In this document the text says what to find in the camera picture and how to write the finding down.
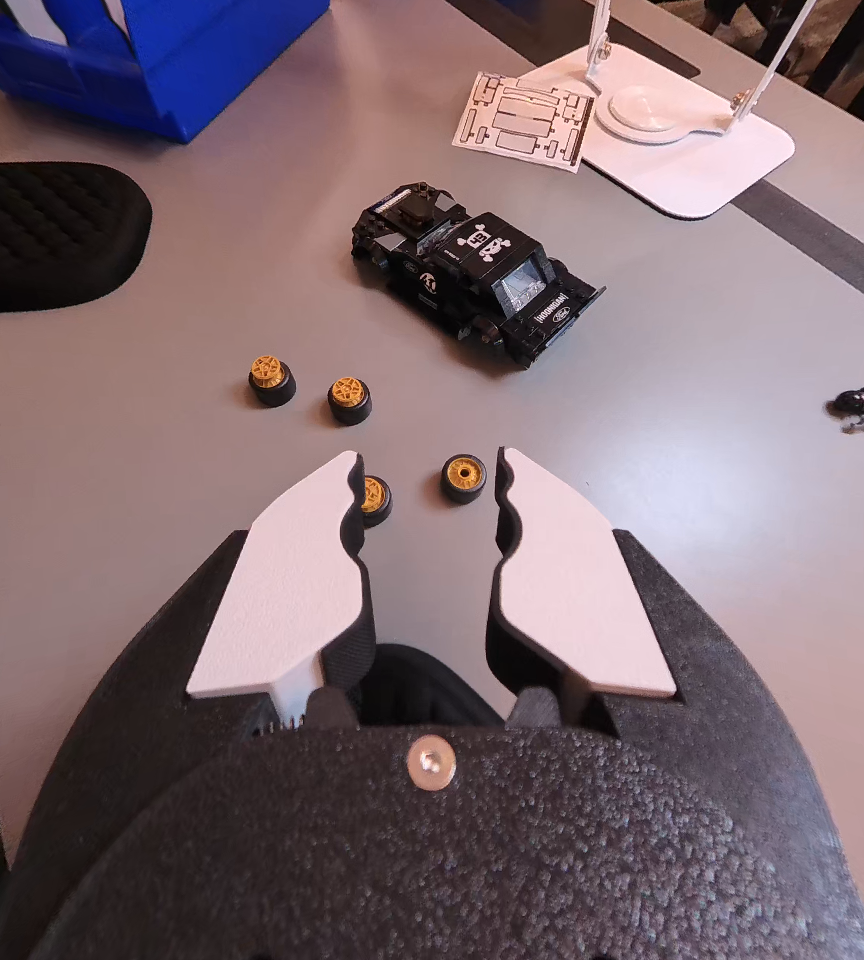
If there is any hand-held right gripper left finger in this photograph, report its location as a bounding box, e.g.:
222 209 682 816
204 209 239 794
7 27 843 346
188 450 380 729

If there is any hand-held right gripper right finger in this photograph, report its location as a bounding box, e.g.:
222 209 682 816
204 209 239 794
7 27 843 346
486 446 679 724

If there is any black lego wheel gold hub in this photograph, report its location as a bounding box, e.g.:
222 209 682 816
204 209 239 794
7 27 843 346
357 474 395 529
246 354 298 408
438 453 488 507
327 375 374 427

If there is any black lego car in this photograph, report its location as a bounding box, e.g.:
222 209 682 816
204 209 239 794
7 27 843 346
351 182 607 370

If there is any blue storage bin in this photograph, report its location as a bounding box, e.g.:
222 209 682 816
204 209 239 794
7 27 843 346
0 0 331 144

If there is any black dimpled wrist rest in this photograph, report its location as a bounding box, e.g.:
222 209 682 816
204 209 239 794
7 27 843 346
0 162 154 316
357 642 508 729

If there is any white booklet stand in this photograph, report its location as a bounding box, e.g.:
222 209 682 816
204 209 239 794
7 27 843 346
519 0 820 222

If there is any white sticker sheet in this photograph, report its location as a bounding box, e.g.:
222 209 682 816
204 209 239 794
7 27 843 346
452 72 595 174

